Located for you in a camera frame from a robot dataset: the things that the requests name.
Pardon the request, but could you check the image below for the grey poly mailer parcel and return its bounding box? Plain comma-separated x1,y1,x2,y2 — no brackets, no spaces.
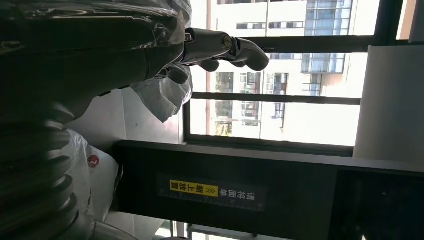
62,64,194,223

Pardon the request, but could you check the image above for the black inbound scanner machine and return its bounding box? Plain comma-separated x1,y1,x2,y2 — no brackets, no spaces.
112,140,424,240

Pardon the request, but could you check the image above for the black yellow instruction label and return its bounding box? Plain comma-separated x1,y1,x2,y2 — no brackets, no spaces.
156,173,268,214

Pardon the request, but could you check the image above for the pale building outside window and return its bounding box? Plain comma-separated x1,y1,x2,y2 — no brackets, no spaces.
190,0,379,147

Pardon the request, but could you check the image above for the dark window frame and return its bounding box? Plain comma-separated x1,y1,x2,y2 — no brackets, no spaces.
182,0,410,157

